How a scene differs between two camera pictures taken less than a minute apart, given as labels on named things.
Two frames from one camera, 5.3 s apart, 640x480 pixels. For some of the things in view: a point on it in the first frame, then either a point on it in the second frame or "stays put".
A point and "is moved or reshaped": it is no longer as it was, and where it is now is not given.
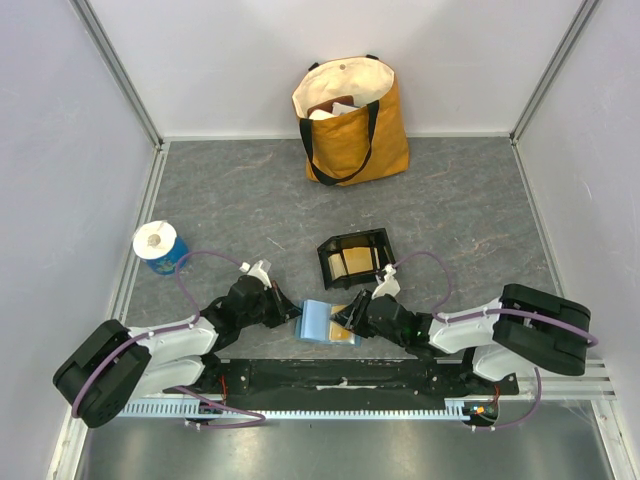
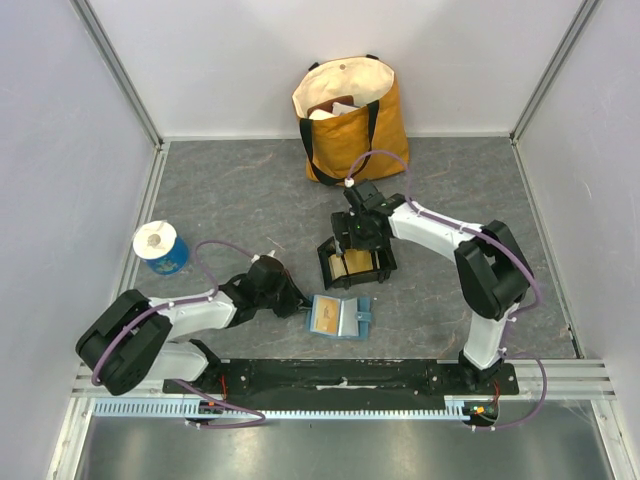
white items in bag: (337, 108) stays put
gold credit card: (339, 332) -> (325, 318)
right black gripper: (363, 310) -> (357, 248)
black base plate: (349, 383) stays put
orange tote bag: (365, 143) stays put
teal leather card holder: (314, 324) is moved or reshaped
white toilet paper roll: (154, 240) stays put
